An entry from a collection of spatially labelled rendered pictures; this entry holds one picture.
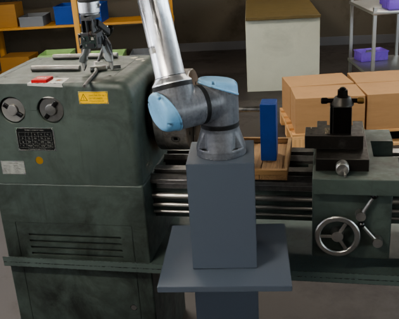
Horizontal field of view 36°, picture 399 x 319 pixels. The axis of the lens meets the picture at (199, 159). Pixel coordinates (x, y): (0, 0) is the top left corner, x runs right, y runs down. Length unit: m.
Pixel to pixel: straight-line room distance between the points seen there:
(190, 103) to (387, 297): 1.80
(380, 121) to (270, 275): 3.31
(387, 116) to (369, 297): 2.20
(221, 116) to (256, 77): 4.98
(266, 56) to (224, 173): 4.96
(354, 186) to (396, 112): 3.00
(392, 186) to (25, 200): 1.36
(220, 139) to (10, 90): 0.88
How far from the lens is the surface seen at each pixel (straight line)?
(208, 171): 1.79
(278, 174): 2.24
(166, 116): 1.68
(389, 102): 5.05
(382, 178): 2.13
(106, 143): 2.24
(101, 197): 2.33
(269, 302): 3.11
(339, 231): 2.20
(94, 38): 2.22
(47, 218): 2.46
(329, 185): 2.12
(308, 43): 6.70
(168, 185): 2.35
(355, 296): 3.18
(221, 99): 1.75
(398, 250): 2.49
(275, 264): 1.95
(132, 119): 2.18
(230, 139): 1.80
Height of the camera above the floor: 1.75
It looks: 21 degrees down
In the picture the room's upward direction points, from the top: 4 degrees counter-clockwise
